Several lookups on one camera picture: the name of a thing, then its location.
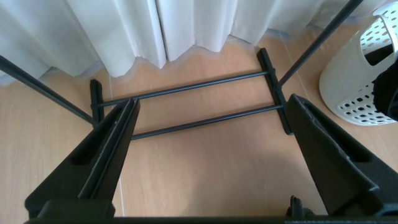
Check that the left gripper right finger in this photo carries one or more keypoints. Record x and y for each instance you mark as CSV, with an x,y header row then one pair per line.
x,y
335,168

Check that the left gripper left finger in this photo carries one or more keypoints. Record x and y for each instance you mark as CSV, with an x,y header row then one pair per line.
x,y
102,161

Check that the black garment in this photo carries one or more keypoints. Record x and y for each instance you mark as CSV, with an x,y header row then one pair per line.
x,y
387,93

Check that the white laundry basket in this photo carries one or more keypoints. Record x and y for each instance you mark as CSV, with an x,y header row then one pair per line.
x,y
342,77

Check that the black clothes rack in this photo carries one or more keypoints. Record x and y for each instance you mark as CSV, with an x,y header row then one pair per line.
x,y
272,81

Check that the beige curtain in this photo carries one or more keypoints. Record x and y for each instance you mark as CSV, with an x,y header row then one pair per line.
x,y
93,31

